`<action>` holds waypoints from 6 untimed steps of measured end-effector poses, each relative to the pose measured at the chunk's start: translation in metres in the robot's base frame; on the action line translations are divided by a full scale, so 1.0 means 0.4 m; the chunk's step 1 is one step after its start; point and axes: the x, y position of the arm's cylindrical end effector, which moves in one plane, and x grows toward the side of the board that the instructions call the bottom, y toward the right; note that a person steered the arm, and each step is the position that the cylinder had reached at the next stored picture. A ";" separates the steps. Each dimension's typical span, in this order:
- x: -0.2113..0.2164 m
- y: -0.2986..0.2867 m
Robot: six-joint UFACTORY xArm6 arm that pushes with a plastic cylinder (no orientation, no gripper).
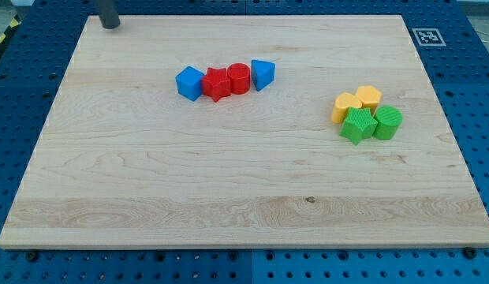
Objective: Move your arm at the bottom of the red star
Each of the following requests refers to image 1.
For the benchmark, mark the red star block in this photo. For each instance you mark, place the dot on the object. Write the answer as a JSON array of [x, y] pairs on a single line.
[[216, 84]]

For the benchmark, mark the green star block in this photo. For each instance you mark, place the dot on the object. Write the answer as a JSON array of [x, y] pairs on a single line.
[[358, 125]]

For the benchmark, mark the light wooden board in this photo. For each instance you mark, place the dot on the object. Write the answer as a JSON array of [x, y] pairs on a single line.
[[126, 162]]

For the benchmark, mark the red cylinder block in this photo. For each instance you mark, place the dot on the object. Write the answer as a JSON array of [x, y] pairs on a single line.
[[240, 77]]

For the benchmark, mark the blue triangular prism block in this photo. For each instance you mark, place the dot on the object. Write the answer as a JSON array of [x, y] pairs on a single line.
[[262, 73]]

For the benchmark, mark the blue cube block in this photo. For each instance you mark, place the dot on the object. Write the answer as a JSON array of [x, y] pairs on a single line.
[[189, 83]]

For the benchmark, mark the yellow heart block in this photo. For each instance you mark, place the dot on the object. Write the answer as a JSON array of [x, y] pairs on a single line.
[[341, 106]]

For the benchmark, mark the yellow hexagon block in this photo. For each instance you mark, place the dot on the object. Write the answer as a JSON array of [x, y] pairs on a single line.
[[370, 96]]

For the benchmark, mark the green cylinder block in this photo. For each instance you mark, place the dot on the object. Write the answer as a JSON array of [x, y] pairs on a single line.
[[389, 119]]

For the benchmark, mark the white fiducial marker tag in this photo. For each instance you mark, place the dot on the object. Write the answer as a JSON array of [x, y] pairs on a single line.
[[428, 37]]

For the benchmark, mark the black bolt front left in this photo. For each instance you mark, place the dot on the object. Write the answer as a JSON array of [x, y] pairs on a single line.
[[32, 256]]

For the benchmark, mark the black bolt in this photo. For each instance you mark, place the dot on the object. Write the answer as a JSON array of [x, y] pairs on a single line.
[[469, 253], [32, 256]]

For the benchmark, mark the black bolt front right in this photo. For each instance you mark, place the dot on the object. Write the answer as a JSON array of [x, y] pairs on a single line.
[[469, 253]]

